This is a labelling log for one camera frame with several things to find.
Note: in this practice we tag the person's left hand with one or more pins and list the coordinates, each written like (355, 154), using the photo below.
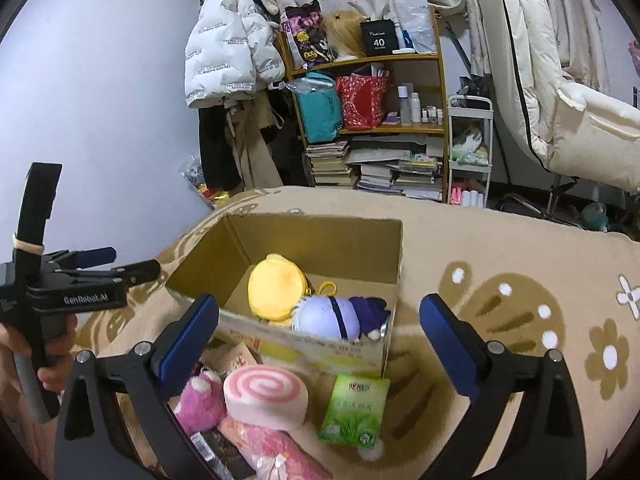
(12, 342)

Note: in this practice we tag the pink swirl roll plush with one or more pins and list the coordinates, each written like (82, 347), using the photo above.
(265, 390)

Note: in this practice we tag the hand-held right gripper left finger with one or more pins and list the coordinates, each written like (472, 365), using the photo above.
(187, 346)

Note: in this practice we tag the row of small cosmetic bottles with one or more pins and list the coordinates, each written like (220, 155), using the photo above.
(434, 116)

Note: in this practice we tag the dark bag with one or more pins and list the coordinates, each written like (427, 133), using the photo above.
(472, 91)

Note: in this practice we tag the white puffer jacket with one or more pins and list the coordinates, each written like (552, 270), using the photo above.
(220, 45)

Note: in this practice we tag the white plastic bag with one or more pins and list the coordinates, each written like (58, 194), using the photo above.
(412, 15)

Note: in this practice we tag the cardboard box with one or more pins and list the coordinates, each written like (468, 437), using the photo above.
(310, 245)

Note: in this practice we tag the stack of old books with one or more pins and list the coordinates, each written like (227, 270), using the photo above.
(327, 165)

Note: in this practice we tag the person's left forearm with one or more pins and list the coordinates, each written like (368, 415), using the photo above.
(22, 452)

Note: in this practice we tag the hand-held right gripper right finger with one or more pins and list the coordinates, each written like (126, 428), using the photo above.
(450, 350)

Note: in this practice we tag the wooden shelf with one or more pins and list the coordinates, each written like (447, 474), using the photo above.
(442, 110)

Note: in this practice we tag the black towel packet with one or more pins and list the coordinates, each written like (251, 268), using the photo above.
(220, 452)

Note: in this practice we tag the red patterned bag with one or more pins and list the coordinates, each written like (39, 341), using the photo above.
(362, 102)

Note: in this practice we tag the plastic bag of snacks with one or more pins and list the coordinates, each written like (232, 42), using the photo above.
(200, 180)

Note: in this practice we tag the tall white bottle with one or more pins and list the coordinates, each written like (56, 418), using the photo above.
(404, 107)

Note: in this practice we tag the teal bag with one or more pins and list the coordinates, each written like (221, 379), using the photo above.
(317, 110)

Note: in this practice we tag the green tissue packet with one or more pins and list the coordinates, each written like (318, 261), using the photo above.
(355, 410)

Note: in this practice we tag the black pink printed bag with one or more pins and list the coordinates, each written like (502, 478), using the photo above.
(305, 35)

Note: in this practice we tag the short white bottle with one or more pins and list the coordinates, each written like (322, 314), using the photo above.
(416, 109)

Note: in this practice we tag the teal plush toy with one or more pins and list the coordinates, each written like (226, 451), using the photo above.
(596, 216)

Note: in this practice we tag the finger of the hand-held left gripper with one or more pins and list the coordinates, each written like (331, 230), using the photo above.
(142, 271)
(97, 257)

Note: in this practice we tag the pink bear plush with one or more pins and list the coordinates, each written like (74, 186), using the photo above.
(200, 405)

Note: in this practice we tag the white metal cart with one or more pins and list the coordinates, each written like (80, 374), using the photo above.
(491, 160)

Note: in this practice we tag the yellow plush toy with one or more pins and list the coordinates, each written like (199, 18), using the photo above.
(277, 285)

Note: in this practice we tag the beige printed packet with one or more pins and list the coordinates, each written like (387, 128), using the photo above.
(240, 358)

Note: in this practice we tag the cream long down coat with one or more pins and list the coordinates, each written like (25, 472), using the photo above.
(545, 85)

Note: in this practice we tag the small purple box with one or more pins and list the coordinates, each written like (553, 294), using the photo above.
(392, 120)

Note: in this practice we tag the black hanging bag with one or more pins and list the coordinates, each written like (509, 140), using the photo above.
(292, 160)

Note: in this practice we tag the beige trench coat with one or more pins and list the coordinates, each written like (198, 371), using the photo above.
(250, 160)

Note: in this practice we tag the blond wig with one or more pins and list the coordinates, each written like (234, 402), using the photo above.
(345, 35)

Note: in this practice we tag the green and white packs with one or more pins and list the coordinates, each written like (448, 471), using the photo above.
(470, 150)

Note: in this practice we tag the black box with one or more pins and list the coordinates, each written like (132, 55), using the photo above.
(379, 37)

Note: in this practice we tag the pink and white bottles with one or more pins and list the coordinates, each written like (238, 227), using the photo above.
(467, 198)

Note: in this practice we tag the black hanging garment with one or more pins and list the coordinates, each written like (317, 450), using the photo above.
(215, 150)

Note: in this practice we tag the pile of books and magazines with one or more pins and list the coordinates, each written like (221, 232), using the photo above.
(395, 170)

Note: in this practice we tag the purple plush doll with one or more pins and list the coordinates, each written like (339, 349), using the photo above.
(320, 315)

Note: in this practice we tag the black metal stand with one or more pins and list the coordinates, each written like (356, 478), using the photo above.
(525, 205)

